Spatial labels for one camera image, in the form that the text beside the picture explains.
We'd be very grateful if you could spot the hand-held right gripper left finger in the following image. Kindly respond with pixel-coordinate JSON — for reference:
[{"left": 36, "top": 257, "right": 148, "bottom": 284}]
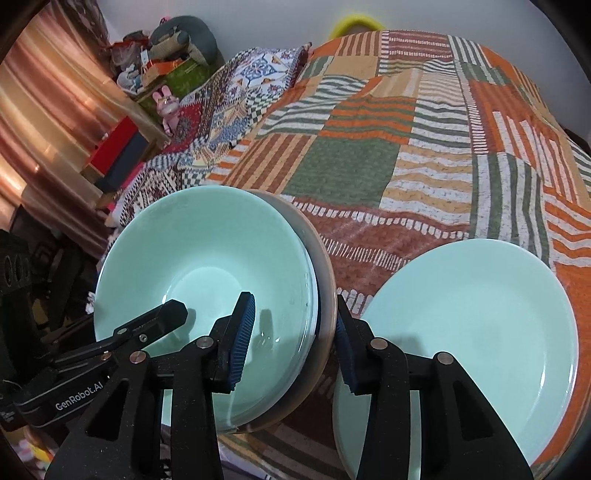
[{"left": 44, "top": 292, "right": 257, "bottom": 480}]

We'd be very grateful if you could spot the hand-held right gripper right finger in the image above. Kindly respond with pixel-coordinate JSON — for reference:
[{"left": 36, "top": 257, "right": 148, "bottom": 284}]
[{"left": 336, "top": 295, "right": 534, "bottom": 480}]

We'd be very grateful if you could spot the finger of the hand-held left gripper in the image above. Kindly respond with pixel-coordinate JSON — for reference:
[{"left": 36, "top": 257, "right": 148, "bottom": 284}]
[{"left": 44, "top": 299, "right": 188, "bottom": 370}]

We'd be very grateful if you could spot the pink bowl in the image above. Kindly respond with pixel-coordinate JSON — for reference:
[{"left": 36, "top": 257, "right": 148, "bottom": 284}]
[{"left": 249, "top": 189, "right": 338, "bottom": 435}]

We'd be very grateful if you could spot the mint green bowl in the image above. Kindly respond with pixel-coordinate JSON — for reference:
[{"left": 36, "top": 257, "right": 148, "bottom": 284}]
[{"left": 93, "top": 186, "right": 319, "bottom": 428}]

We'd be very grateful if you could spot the mint green plate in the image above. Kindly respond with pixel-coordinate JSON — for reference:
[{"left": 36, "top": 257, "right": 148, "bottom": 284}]
[{"left": 332, "top": 239, "right": 579, "bottom": 476}]

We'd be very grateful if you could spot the dark blue box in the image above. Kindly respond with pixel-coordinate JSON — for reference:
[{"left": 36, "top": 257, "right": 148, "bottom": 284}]
[{"left": 95, "top": 134, "right": 151, "bottom": 192}]

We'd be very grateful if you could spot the red box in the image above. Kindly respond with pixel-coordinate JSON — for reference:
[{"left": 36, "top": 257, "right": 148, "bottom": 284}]
[{"left": 88, "top": 115, "right": 139, "bottom": 174}]

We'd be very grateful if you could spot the pink rabbit toy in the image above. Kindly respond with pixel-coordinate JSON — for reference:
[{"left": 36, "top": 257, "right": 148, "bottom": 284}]
[{"left": 154, "top": 85, "right": 182, "bottom": 134}]

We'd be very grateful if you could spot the striped patchwork bedspread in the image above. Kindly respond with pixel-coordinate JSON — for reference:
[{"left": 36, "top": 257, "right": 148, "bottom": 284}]
[{"left": 203, "top": 30, "right": 591, "bottom": 480}]

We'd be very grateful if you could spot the patterned quilt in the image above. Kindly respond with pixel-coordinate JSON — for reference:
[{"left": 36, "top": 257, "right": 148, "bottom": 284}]
[{"left": 108, "top": 44, "right": 315, "bottom": 232}]

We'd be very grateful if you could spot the orange curtain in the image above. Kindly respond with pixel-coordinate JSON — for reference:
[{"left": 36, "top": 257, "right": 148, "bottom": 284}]
[{"left": 0, "top": 0, "right": 153, "bottom": 259}]

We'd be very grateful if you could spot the orange box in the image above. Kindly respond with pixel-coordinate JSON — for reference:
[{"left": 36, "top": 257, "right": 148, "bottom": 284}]
[{"left": 144, "top": 59, "right": 183, "bottom": 77}]

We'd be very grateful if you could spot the yellow pillow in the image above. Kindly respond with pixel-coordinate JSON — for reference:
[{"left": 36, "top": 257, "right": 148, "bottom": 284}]
[{"left": 329, "top": 13, "right": 386, "bottom": 38}]

